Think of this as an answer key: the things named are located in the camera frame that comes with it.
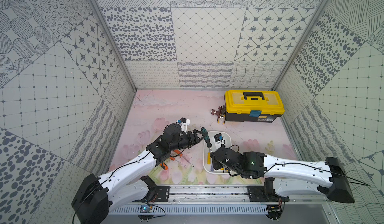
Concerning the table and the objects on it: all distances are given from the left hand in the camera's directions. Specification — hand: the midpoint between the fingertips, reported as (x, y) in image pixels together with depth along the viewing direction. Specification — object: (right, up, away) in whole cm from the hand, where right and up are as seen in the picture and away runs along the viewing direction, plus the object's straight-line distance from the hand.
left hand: (204, 133), depth 73 cm
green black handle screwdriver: (+2, -6, +1) cm, 7 cm away
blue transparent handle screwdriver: (+3, -14, -8) cm, 16 cm away
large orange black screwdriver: (-15, -14, +15) cm, 26 cm away
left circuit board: (-29, -37, -1) cm, 47 cm away
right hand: (+4, -11, +1) cm, 12 cm away
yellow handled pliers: (+14, +6, +31) cm, 35 cm away
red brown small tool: (+8, +9, +31) cm, 33 cm away
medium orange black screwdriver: (-17, -18, +13) cm, 28 cm away
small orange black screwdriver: (-22, -20, +8) cm, 31 cm away
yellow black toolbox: (+31, +14, +18) cm, 38 cm away
